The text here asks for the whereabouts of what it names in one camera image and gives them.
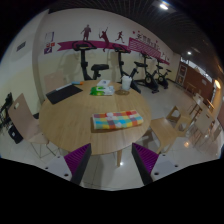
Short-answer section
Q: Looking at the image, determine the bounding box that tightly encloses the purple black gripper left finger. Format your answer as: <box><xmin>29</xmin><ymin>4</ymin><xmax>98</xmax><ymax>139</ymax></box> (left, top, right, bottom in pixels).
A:
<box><xmin>64</xmin><ymin>144</ymin><xmax>92</xmax><ymax>185</ymax></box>

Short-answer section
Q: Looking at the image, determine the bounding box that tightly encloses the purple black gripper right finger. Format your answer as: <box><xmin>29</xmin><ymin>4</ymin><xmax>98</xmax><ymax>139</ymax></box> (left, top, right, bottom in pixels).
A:
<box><xmin>132</xmin><ymin>143</ymin><xmax>159</xmax><ymax>185</ymax></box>

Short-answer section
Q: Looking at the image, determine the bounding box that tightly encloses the colourful checked folded towel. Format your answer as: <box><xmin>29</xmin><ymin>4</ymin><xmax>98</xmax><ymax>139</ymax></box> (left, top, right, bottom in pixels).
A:
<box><xmin>92</xmin><ymin>110</ymin><xmax>143</xmax><ymax>130</ymax></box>

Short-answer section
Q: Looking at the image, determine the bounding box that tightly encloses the round wooden table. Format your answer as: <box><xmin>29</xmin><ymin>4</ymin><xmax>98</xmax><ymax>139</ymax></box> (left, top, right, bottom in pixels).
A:
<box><xmin>39</xmin><ymin>81</ymin><xmax>151</xmax><ymax>165</ymax></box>

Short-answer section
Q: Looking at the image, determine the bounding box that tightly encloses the black bag on floor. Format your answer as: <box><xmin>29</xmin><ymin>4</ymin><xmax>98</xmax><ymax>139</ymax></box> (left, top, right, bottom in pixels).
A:
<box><xmin>8</xmin><ymin>125</ymin><xmax>23</xmax><ymax>144</ymax></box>

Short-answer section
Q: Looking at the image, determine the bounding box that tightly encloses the green white wipes pack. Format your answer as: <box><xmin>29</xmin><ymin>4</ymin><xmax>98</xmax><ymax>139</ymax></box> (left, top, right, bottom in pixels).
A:
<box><xmin>90</xmin><ymin>86</ymin><xmax>114</xmax><ymax>96</ymax></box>

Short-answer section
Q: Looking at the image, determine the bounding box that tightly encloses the wooden chair left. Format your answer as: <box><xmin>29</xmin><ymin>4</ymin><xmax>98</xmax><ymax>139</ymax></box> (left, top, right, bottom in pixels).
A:
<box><xmin>8</xmin><ymin>93</ymin><xmax>55</xmax><ymax>155</ymax></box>

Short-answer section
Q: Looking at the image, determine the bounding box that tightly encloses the wooden table far right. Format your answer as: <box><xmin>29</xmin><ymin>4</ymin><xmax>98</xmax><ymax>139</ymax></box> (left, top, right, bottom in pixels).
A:
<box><xmin>192</xmin><ymin>98</ymin><xmax>215</xmax><ymax>122</ymax></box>

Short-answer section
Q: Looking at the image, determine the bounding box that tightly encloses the black exercise bike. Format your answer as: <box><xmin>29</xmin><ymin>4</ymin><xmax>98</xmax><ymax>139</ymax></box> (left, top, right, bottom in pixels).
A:
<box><xmin>156</xmin><ymin>60</ymin><xmax>170</xmax><ymax>89</ymax></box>
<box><xmin>112</xmin><ymin>44</ymin><xmax>142</xmax><ymax>94</ymax></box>
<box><xmin>72</xmin><ymin>41</ymin><xmax>109</xmax><ymax>81</ymax></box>
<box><xmin>135</xmin><ymin>52</ymin><xmax>159</xmax><ymax>93</ymax></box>

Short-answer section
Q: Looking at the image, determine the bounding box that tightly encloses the white cup on table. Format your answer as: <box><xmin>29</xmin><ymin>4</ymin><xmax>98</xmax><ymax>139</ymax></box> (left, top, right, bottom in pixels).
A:
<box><xmin>122</xmin><ymin>76</ymin><xmax>132</xmax><ymax>91</ymax></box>

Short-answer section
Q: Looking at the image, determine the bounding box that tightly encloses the white paper booklet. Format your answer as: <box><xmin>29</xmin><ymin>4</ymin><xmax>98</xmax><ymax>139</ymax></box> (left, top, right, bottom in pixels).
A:
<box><xmin>97</xmin><ymin>79</ymin><xmax>111</xmax><ymax>87</ymax></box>

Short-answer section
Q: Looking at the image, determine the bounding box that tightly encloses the black exercise bike far right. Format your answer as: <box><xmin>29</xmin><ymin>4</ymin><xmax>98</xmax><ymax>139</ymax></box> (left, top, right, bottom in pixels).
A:
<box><xmin>156</xmin><ymin>60</ymin><xmax>170</xmax><ymax>89</ymax></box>

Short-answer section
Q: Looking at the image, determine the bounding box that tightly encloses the black exercise bike middle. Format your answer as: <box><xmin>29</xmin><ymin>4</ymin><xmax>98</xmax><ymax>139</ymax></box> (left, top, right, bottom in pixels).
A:
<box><xmin>112</xmin><ymin>44</ymin><xmax>142</xmax><ymax>94</ymax></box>

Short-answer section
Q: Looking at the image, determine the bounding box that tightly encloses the black exercise bike left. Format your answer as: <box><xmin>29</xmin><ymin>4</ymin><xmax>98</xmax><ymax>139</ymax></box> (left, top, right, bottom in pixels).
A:
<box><xmin>72</xmin><ymin>41</ymin><xmax>109</xmax><ymax>81</ymax></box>

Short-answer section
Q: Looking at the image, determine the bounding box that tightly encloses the ceiling lamp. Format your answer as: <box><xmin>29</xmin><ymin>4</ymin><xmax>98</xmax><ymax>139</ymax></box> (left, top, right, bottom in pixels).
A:
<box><xmin>159</xmin><ymin>3</ymin><xmax>168</xmax><ymax>10</ymax></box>

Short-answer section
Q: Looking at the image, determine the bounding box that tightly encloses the wall poster pink white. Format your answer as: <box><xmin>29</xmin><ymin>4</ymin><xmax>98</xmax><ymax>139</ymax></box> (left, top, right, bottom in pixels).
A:
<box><xmin>44</xmin><ymin>32</ymin><xmax>55</xmax><ymax>54</ymax></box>

